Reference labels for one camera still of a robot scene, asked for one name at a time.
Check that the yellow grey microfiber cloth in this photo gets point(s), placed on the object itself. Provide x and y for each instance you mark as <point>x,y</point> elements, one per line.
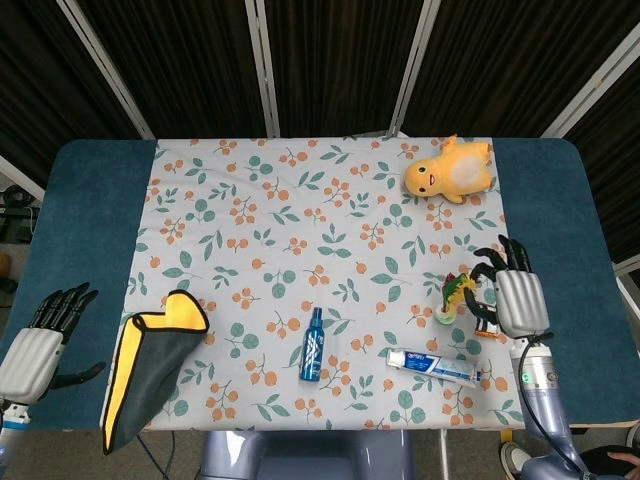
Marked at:
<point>150,360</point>

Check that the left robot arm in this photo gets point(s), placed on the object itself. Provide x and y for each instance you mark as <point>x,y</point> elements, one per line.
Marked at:
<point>9,425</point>

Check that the floral patterned tablecloth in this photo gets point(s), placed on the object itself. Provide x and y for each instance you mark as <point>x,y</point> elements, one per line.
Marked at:
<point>320,280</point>

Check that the blue spray bottle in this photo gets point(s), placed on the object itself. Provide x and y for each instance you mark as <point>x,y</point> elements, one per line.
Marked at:
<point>312,349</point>

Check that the white blue toothpaste tube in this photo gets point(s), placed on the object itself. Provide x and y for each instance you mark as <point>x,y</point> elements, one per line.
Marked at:
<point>434,367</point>

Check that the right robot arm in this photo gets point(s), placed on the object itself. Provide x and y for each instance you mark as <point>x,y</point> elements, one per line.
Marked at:
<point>542,400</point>

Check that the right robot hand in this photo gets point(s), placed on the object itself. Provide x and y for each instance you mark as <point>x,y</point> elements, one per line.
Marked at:
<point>517,297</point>

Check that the person's hand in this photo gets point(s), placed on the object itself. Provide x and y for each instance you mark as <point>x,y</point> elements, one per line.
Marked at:
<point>624,459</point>

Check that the blue table cover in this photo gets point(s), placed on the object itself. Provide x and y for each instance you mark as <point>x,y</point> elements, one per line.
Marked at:
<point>75,280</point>

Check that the folding screen partition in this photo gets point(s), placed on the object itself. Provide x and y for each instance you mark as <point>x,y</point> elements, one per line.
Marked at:
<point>320,65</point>

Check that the person's shoe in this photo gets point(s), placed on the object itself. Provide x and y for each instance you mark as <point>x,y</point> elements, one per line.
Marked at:
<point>512,457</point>

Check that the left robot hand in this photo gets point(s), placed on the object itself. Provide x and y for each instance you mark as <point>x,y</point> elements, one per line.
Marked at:
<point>30,357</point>

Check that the yellow plush duck toy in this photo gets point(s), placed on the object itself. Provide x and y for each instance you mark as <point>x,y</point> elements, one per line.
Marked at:
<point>450,170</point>

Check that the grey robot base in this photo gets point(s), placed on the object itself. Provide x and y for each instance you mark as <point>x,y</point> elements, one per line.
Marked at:
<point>305,455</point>

